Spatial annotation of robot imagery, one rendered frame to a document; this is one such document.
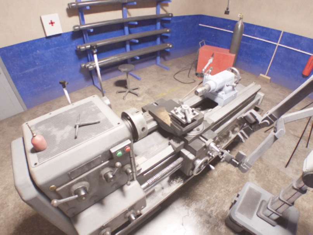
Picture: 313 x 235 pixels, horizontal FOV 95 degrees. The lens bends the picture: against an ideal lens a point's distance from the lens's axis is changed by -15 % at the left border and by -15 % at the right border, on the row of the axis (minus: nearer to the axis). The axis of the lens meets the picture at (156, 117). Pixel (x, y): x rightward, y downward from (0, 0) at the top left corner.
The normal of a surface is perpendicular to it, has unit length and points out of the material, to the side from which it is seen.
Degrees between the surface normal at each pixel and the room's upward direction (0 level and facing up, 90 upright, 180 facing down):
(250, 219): 0
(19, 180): 0
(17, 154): 0
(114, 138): 45
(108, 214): 32
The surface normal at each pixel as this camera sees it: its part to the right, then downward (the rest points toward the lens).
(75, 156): 0.44, -0.20
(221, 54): -0.51, 0.55
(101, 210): 0.33, -0.39
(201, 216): 0.00, -0.77
